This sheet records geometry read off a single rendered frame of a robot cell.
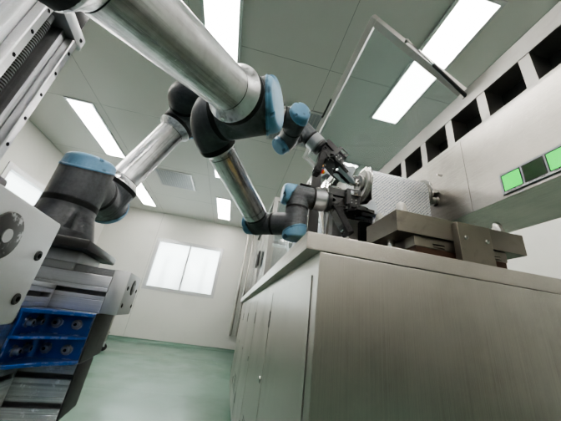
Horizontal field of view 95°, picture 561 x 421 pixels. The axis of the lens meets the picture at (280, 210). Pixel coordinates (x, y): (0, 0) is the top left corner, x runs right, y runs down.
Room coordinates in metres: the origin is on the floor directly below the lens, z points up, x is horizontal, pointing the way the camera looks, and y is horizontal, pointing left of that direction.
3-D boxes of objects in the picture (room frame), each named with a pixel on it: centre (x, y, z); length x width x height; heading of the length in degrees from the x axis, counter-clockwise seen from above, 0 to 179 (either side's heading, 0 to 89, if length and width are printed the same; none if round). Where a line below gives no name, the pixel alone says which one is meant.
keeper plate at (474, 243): (0.63, -0.52, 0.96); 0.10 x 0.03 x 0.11; 98
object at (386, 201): (0.84, -0.44, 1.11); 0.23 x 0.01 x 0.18; 98
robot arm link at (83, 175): (0.61, 0.52, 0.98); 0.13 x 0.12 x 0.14; 12
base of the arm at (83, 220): (0.61, 0.51, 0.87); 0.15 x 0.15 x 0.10
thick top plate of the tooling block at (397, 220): (0.72, -0.49, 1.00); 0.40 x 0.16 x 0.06; 98
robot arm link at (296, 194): (0.78, -0.05, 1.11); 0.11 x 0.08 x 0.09; 98
